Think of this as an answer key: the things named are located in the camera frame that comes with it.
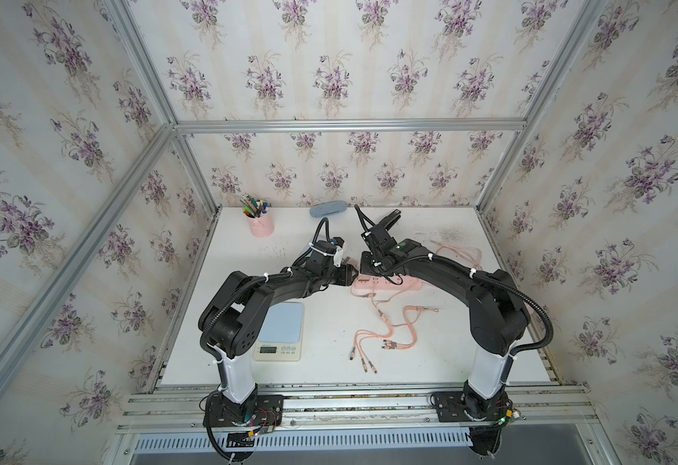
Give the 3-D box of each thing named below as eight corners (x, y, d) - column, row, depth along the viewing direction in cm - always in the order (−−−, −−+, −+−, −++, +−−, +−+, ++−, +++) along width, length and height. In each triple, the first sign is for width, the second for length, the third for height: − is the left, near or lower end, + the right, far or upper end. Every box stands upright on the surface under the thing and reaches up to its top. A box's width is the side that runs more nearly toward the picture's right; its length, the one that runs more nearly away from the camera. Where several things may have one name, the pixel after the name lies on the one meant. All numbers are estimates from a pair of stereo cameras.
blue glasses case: (312, 219, 118) (312, 215, 116) (308, 210, 122) (308, 206, 120) (347, 210, 122) (347, 205, 120) (342, 201, 126) (342, 196, 123)
